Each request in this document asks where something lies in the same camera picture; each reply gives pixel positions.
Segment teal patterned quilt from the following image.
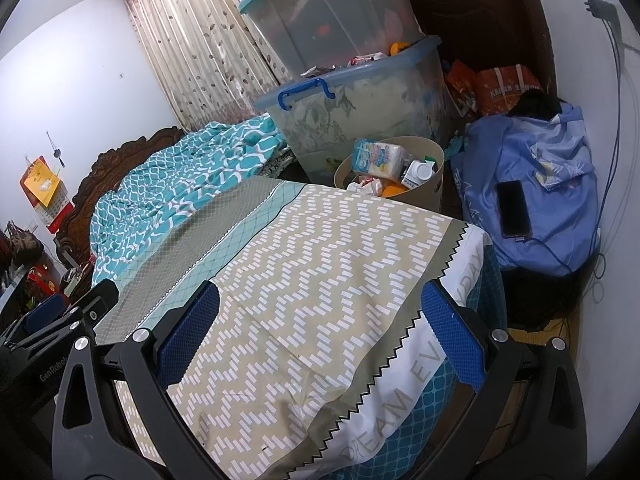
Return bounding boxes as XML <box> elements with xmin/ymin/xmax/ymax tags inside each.
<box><xmin>90</xmin><ymin>112</ymin><xmax>291</xmax><ymax>286</ymax></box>

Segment red box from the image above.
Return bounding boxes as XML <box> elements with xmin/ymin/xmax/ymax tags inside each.
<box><xmin>25</xmin><ymin>265</ymin><xmax>61</xmax><ymax>293</ymax></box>

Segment black cloth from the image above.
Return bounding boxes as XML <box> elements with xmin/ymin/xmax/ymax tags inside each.
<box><xmin>510</xmin><ymin>90</ymin><xmax>566</xmax><ymax>118</ymax></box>

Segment beige waste bin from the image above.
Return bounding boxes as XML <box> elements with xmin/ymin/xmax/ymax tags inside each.
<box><xmin>334</xmin><ymin>136</ymin><xmax>446</xmax><ymax>213</ymax></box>

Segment clear storage box blue handle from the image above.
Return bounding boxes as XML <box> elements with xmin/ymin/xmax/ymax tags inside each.
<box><xmin>254</xmin><ymin>35</ymin><xmax>463</xmax><ymax>183</ymax></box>

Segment clear storage box teal lid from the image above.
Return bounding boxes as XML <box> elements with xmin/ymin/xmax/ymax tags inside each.
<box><xmin>239</xmin><ymin>0</ymin><xmax>426</xmax><ymax>83</ymax></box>

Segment pink printed carton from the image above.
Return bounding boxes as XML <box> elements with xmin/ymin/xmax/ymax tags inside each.
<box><xmin>347</xmin><ymin>174</ymin><xmax>383</xmax><ymax>196</ymax></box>

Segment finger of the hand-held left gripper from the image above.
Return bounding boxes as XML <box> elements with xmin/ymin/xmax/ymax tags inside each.
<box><xmin>10</xmin><ymin>294</ymin><xmax>73</xmax><ymax>343</ymax></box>
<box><xmin>75</xmin><ymin>280</ymin><xmax>119</xmax><ymax>333</ymax></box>

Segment blue white tissue pack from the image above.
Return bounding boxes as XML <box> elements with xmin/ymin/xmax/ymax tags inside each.
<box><xmin>352</xmin><ymin>139</ymin><xmax>406</xmax><ymax>178</ymax></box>

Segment blue phone cable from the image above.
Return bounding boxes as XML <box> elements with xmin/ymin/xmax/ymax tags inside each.
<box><xmin>520</xmin><ymin>234</ymin><xmax>601</xmax><ymax>281</ymax></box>

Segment leaf print curtain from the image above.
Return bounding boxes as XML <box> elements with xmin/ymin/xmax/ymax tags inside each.
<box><xmin>120</xmin><ymin>0</ymin><xmax>291</xmax><ymax>133</ymax></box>

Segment black smartphone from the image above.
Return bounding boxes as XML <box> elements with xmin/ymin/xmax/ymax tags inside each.
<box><xmin>495</xmin><ymin>179</ymin><xmax>533</xmax><ymax>240</ymax></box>

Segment red yellow wall calendar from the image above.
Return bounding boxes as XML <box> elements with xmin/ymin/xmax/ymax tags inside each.
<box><xmin>20</xmin><ymin>156</ymin><xmax>76</xmax><ymax>233</ymax></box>

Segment blue white milk carton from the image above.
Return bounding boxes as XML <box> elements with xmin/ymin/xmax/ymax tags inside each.
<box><xmin>400</xmin><ymin>157</ymin><xmax>437</xmax><ymax>192</ymax></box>

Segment wall charger plug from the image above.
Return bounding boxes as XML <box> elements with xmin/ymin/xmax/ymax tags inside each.
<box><xmin>585</xmin><ymin>0</ymin><xmax>618</xmax><ymax>23</ymax></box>

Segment small red gift bag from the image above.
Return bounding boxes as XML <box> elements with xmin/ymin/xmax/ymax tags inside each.
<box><xmin>444</xmin><ymin>59</ymin><xmax>481</xmax><ymax>116</ymax></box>

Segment brown wooden door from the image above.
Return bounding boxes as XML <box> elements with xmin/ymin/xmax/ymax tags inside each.
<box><xmin>400</xmin><ymin>0</ymin><xmax>558</xmax><ymax>106</ymax></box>

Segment blue cloth bundle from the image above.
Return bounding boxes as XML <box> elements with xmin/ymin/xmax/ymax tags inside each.
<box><xmin>450</xmin><ymin>102</ymin><xmax>601</xmax><ymax>278</ymax></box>

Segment brown handbag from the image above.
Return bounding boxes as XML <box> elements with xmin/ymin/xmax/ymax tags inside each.
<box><xmin>2</xmin><ymin>220</ymin><xmax>45</xmax><ymax>267</ymax></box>

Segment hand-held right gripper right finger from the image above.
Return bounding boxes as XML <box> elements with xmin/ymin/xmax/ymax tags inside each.
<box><xmin>412</xmin><ymin>278</ymin><xmax>588</xmax><ymax>480</ymax></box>

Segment carved wooden headboard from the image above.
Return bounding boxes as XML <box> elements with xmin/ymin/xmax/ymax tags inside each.
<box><xmin>52</xmin><ymin>126</ymin><xmax>187</xmax><ymax>271</ymax></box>

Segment large red gift bag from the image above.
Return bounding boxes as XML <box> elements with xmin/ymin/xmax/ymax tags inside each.
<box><xmin>475</xmin><ymin>64</ymin><xmax>543</xmax><ymax>118</ymax></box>

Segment thin charging cable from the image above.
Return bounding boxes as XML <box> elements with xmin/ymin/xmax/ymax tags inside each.
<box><xmin>595</xmin><ymin>15</ymin><xmax>632</xmax><ymax>311</ymax></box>

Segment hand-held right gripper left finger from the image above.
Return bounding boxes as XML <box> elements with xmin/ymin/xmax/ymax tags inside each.
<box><xmin>52</xmin><ymin>280</ymin><xmax>231</xmax><ymax>480</ymax></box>

